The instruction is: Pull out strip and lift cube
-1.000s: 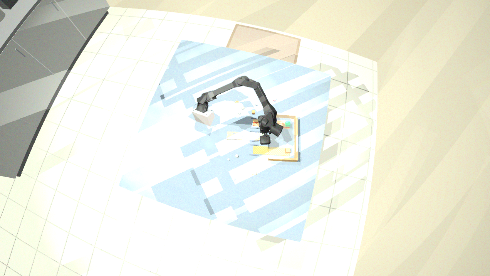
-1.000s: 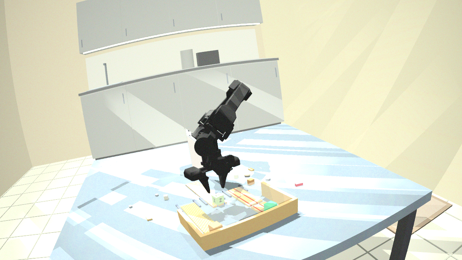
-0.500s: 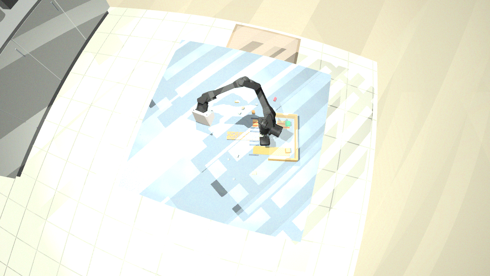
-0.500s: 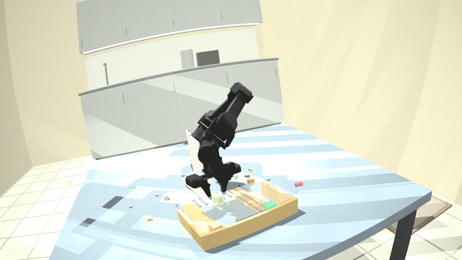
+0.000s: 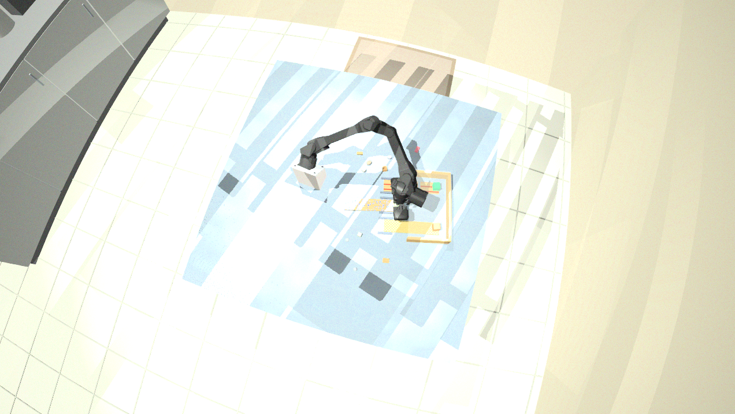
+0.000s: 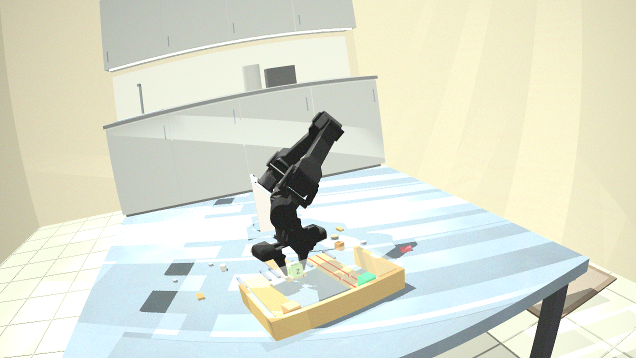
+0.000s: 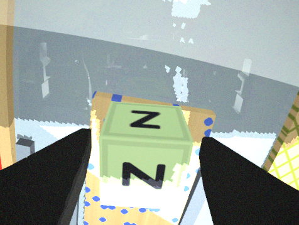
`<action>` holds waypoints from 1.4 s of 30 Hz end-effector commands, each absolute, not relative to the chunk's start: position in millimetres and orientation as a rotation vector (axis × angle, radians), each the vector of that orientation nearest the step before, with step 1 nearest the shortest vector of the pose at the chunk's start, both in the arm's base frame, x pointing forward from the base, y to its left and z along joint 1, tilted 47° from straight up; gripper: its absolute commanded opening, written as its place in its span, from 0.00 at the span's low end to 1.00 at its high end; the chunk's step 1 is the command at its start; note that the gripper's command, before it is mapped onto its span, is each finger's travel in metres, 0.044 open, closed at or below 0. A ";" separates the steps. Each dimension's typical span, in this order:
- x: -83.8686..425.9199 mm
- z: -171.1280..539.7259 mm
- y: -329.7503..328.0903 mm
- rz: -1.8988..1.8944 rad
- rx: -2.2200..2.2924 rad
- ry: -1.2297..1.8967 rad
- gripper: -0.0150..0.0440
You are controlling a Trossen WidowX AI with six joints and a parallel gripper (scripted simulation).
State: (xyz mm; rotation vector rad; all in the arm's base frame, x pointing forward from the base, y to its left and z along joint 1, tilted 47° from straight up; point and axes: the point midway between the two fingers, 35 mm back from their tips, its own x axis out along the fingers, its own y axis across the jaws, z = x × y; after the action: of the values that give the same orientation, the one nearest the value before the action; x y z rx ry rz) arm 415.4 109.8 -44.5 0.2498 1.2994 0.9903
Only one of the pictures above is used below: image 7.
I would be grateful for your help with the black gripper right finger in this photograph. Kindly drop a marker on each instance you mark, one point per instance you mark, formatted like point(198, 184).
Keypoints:
point(239, 192)

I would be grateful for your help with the tan wooden open box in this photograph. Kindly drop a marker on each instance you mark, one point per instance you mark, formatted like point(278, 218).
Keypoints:
point(256, 36)

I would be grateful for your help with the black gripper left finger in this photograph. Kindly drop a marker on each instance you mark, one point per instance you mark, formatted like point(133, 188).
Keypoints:
point(44, 188)

